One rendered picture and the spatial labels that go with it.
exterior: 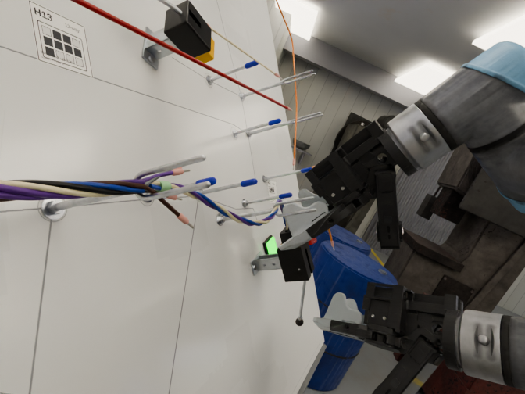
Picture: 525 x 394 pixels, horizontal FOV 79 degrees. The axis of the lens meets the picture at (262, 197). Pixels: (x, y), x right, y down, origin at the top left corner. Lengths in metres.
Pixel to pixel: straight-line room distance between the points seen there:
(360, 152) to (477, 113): 0.13
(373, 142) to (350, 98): 6.06
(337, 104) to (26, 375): 6.32
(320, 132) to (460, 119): 5.98
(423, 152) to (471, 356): 0.24
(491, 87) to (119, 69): 0.39
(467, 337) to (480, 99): 0.26
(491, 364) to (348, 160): 0.28
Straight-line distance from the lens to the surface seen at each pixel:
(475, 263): 4.10
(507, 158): 0.45
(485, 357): 0.46
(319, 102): 6.40
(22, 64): 0.32
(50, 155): 0.30
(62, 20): 0.36
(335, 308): 0.54
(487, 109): 0.43
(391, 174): 0.44
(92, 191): 0.19
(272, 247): 0.59
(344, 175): 0.43
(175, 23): 0.39
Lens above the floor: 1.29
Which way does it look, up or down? 11 degrees down
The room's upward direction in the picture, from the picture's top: 25 degrees clockwise
